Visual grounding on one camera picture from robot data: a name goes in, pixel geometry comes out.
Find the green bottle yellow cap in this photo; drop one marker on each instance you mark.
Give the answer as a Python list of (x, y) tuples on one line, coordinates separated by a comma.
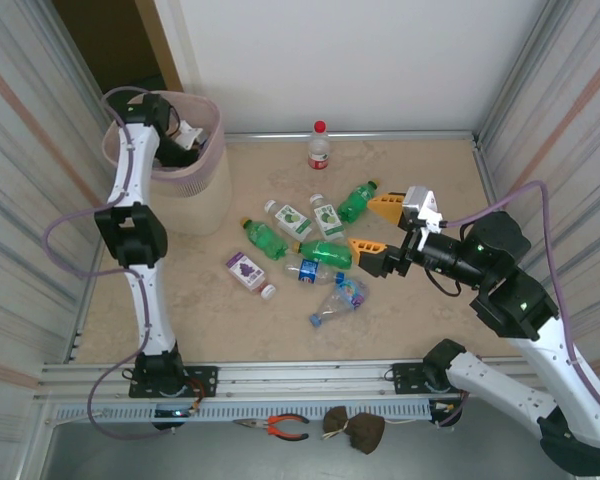
[(327, 252), (265, 237), (355, 202)]

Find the bottle colourful label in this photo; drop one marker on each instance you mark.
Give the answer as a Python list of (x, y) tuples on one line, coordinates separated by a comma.
[(347, 292)]

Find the clear bottle dark blue label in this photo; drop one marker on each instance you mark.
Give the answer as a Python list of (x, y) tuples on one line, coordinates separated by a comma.
[(310, 271)]

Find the clear bottle red cap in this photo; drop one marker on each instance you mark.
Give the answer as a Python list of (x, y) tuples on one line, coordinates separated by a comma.
[(318, 150)]

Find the clear bottle lime label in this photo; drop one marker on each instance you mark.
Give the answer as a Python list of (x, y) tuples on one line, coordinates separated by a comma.
[(327, 217), (290, 219)]

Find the purple grape label bottle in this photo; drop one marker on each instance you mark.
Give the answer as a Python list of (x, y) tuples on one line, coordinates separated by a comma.
[(245, 272)]

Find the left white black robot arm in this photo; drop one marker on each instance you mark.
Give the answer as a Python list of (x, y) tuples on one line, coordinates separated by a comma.
[(140, 300)]

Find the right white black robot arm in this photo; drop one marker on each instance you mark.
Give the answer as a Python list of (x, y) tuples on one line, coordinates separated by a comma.
[(495, 385)]

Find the beige bin with pink liner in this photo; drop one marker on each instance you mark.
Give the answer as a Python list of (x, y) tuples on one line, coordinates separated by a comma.
[(205, 200)]

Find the brown wooden door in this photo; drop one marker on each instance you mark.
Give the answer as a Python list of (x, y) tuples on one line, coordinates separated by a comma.
[(155, 30)]

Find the brown cloth bundle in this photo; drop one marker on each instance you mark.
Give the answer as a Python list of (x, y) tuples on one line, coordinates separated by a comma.
[(365, 432)]

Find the grey metal shelf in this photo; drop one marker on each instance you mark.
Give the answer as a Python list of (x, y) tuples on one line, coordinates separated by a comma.
[(180, 460)]

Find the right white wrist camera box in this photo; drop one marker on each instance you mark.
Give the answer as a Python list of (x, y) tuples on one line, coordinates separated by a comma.
[(422, 205)]

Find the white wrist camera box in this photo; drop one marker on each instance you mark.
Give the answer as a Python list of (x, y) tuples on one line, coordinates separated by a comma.
[(422, 205), (189, 136)]

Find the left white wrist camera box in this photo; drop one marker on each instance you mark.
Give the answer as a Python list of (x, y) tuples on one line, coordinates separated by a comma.
[(189, 136)]

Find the aluminium back frame rail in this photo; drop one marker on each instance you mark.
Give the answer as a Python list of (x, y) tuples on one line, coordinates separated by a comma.
[(380, 136)]

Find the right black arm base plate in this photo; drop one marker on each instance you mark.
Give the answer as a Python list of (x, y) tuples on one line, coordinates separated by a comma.
[(407, 377)]

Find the aluminium mounting rail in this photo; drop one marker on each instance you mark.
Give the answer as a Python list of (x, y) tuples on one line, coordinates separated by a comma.
[(300, 372)]

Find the aluminium corner post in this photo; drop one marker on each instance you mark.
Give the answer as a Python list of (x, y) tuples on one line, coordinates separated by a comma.
[(510, 70)]

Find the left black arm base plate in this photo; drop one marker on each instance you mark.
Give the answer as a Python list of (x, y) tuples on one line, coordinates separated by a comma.
[(205, 380)]

